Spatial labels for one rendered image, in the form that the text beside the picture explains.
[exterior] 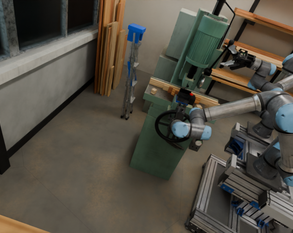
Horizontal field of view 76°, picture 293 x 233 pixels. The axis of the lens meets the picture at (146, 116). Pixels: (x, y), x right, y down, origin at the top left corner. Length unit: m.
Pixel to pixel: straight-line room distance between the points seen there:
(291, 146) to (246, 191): 0.56
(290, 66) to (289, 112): 0.84
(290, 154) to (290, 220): 0.50
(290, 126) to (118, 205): 1.40
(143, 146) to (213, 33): 1.10
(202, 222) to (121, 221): 0.64
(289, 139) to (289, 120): 0.14
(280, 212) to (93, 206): 1.33
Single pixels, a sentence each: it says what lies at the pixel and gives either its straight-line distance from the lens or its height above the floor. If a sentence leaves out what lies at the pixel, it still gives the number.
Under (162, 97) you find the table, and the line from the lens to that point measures 1.49.
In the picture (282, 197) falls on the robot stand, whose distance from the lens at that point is 1.57.
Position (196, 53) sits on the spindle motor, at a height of 1.28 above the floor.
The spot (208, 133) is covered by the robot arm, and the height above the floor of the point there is 1.09.
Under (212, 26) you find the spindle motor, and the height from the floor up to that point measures 1.47.
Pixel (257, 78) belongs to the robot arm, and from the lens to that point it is 1.49.
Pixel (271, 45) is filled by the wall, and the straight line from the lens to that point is 4.14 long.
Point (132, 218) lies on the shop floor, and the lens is 1.80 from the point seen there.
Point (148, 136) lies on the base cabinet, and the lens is 1.70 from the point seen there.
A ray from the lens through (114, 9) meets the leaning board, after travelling 2.95.
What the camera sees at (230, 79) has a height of 0.60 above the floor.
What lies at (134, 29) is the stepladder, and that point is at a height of 1.13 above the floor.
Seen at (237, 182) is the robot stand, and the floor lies 0.67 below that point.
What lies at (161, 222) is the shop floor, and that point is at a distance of 1.87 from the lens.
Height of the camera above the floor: 1.61
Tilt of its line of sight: 36 degrees down
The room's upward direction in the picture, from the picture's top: 19 degrees clockwise
